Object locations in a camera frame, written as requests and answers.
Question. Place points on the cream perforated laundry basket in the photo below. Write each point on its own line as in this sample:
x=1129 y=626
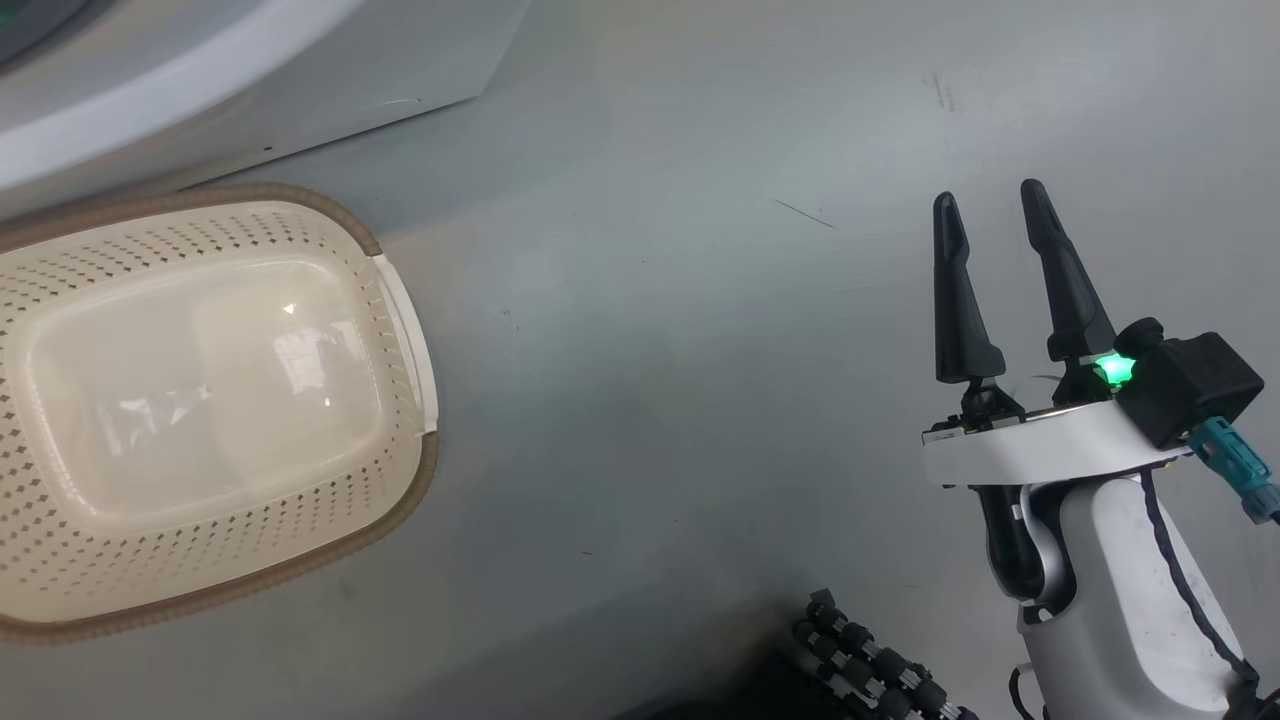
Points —
x=200 y=400

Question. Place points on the black robot base roller wheel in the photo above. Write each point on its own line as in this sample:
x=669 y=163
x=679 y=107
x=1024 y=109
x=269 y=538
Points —
x=880 y=660

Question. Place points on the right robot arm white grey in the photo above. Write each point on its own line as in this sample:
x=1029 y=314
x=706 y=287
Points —
x=1110 y=600

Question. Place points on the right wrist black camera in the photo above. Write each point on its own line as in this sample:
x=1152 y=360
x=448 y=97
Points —
x=1190 y=385

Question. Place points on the white washing machine body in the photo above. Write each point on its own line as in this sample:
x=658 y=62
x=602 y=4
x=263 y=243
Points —
x=300 y=80

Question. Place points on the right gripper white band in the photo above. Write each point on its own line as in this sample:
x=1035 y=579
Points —
x=1040 y=445

